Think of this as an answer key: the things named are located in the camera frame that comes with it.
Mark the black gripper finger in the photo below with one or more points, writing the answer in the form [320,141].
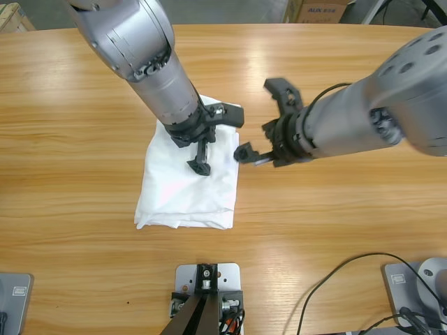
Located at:
[246,153]
[200,167]

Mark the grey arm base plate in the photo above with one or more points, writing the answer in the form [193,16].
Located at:
[401,286]
[14,303]

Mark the cardboard box with blue print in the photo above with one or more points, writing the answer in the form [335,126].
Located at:
[317,14]

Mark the plain white t-shirt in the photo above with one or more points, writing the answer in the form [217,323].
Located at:
[174,188]

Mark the black tripod leg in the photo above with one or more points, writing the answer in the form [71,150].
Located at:
[438,19]

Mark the white metal frame bar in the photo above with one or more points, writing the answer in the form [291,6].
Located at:
[373,12]

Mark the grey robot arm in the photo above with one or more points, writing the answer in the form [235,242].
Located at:
[384,104]
[139,52]

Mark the wooden crate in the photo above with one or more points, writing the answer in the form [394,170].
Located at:
[14,21]

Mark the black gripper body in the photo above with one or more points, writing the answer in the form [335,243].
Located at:
[290,139]
[192,127]

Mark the white mounting plate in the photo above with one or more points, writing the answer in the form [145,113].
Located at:
[228,275]

